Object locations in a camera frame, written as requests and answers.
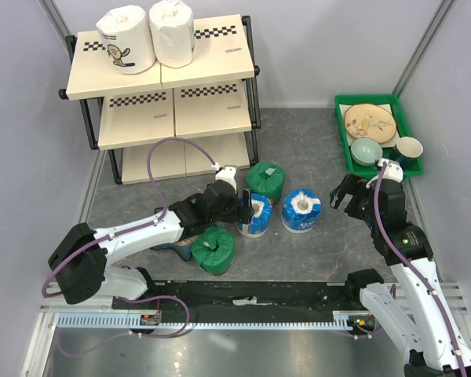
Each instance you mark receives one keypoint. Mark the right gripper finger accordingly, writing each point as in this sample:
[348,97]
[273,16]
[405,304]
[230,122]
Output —
[349,184]
[336,197]

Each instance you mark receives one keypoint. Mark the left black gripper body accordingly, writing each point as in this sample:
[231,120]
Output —
[228,215]

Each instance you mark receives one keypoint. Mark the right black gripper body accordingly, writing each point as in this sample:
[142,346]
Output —
[359,206]

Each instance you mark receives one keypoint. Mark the blue roll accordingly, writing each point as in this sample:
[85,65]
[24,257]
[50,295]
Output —
[301,209]
[261,218]

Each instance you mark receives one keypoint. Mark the plain white roll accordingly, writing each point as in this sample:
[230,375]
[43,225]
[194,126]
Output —
[172,27]

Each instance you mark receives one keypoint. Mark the white cartoon-print roll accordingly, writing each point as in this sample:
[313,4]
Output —
[127,39]

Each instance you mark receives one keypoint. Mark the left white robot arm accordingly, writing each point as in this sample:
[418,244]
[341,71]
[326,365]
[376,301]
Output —
[81,263]

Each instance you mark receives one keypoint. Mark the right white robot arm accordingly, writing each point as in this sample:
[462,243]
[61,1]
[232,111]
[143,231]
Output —
[428,338]

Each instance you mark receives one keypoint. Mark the green roll near shelf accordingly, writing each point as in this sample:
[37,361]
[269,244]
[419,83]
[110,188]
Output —
[267,179]

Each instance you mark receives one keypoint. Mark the beige three-tier shelf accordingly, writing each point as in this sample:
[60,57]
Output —
[153,119]

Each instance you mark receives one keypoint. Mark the celadon ceramic bowl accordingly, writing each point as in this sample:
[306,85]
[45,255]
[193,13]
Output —
[365,151]

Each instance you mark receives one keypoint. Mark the green plastic tray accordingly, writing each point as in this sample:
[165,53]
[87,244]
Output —
[389,103]

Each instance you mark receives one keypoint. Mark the green roll front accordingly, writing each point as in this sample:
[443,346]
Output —
[214,250]

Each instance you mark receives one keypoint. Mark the dark green white-lined cup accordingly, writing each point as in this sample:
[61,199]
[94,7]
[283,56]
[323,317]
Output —
[406,152]

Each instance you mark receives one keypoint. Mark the blue star-shaped dish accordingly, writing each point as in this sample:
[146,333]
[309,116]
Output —
[180,249]

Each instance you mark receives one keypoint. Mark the bird-painted ceramic plate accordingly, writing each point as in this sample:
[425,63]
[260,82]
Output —
[369,121]

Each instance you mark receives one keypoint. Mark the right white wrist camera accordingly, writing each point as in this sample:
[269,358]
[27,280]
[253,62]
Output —
[392,170]

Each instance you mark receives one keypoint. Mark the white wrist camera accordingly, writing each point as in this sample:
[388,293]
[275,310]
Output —
[226,174]
[392,170]

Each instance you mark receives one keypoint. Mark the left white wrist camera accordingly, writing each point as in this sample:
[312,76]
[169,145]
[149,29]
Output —
[226,174]

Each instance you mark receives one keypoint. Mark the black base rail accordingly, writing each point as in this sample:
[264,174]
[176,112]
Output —
[260,296]

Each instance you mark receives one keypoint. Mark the slotted cable duct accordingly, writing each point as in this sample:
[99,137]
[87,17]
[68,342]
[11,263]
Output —
[215,320]

